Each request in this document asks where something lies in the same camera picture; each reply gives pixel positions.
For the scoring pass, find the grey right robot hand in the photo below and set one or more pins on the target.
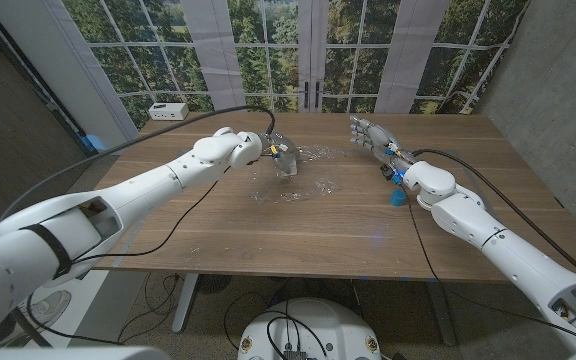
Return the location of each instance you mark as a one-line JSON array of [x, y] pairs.
[[378, 137]]

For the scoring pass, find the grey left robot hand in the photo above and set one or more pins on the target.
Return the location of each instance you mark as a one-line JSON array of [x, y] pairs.
[[283, 150]]

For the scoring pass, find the small white box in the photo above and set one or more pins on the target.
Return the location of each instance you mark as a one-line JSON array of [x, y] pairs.
[[291, 171]]

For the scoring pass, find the clear plastic wrap sheet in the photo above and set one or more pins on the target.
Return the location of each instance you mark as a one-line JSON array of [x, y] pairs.
[[313, 189]]

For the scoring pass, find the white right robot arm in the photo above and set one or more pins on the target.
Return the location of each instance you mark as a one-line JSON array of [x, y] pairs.
[[508, 260]]

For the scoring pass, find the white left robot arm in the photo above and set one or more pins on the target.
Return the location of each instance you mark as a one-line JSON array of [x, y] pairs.
[[143, 185]]

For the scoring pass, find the blue cylinder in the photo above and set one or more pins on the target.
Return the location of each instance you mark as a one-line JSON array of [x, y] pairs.
[[398, 198]]

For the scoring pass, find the printed forest window backdrop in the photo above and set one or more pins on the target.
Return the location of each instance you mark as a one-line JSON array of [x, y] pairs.
[[368, 50]]

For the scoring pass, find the white power strip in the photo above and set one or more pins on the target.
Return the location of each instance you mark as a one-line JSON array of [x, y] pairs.
[[168, 111]]

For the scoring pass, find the dark round floor object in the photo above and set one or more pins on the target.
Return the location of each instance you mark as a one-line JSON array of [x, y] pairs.
[[213, 283]]

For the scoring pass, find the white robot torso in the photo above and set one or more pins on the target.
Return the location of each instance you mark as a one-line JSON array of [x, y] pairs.
[[313, 330]]

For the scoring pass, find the grey table leg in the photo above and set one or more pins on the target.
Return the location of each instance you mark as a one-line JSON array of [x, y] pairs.
[[184, 305], [442, 315]]

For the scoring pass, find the blue tape piece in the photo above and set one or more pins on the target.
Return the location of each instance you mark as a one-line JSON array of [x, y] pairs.
[[93, 142]]

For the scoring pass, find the white printed floor mat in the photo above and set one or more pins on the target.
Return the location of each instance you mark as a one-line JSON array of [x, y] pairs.
[[103, 310]]

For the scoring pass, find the grey white sneaker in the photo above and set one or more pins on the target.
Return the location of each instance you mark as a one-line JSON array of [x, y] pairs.
[[48, 306]]

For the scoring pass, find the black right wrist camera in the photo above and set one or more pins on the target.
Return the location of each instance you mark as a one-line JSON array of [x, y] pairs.
[[387, 172]]

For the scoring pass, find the dark wall rail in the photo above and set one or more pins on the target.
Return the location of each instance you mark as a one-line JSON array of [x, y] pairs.
[[53, 102]]

